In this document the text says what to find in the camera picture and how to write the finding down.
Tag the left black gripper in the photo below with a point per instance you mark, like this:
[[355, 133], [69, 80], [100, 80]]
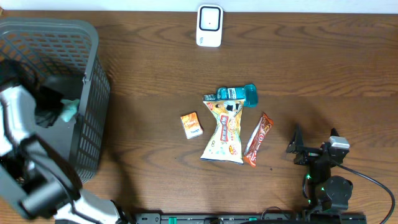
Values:
[[50, 119]]

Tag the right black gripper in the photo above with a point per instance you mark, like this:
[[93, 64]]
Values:
[[308, 154]]

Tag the teal white small packet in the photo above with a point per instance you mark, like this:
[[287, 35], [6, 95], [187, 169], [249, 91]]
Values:
[[70, 108]]

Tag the red-brown snack bar wrapper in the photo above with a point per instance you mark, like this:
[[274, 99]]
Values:
[[260, 131]]

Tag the blue mouthwash bottle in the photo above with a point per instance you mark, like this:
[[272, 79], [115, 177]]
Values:
[[247, 92]]

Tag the yellow snack bag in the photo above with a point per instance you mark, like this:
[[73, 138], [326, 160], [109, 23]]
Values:
[[225, 143]]

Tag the small orange box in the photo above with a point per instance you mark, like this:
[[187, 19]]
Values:
[[191, 125]]

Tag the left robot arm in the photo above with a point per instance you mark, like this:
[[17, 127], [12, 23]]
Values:
[[35, 180]]

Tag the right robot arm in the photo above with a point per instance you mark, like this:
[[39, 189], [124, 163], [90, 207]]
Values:
[[326, 192]]

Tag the white barcode scanner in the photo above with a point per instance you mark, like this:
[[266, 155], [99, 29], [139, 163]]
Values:
[[209, 25]]

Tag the grey plastic shopping basket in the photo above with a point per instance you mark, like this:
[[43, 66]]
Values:
[[62, 56]]

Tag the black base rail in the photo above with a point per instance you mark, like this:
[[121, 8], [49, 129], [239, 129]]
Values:
[[270, 217]]

